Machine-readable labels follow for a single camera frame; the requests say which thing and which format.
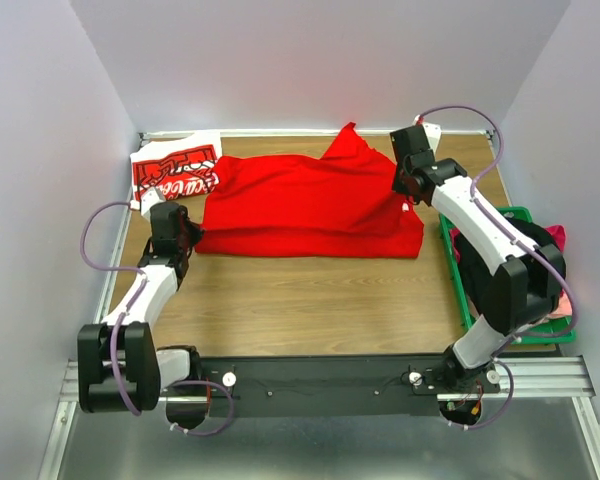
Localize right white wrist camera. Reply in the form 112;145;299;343
413;115;442;152

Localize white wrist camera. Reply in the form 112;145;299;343
413;115;442;152
130;187;165;220

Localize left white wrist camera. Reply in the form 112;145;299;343
130;187;165;220

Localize plain red t shirt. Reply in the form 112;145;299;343
196;123;424;259

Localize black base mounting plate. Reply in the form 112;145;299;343
160;354;500;425

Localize black shirt in bin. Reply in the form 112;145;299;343
450;213;558;317

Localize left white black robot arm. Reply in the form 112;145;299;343
77;201;204;415

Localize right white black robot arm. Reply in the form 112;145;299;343
390;124;566;392

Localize light pink shirt in bin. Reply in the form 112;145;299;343
547;290;573;319

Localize folded red white printed shirt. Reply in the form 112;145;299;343
130;130;222;210

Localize green plastic bin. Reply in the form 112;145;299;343
439;206;576;345

